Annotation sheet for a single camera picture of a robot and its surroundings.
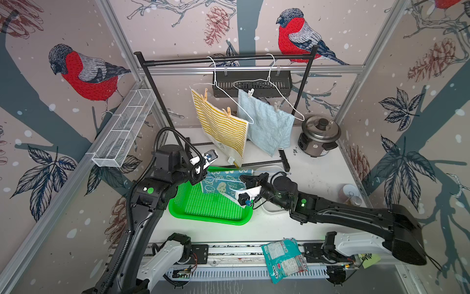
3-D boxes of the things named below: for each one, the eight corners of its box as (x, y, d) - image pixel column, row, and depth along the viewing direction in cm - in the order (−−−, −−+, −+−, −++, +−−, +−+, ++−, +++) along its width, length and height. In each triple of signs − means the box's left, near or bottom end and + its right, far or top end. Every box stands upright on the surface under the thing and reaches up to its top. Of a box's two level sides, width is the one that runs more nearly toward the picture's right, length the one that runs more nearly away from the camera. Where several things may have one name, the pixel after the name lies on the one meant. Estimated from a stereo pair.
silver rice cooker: (300, 162, 105) (310, 139, 89) (294, 139, 116) (302, 115, 101) (331, 162, 105) (347, 139, 89) (322, 139, 116) (335, 115, 101)
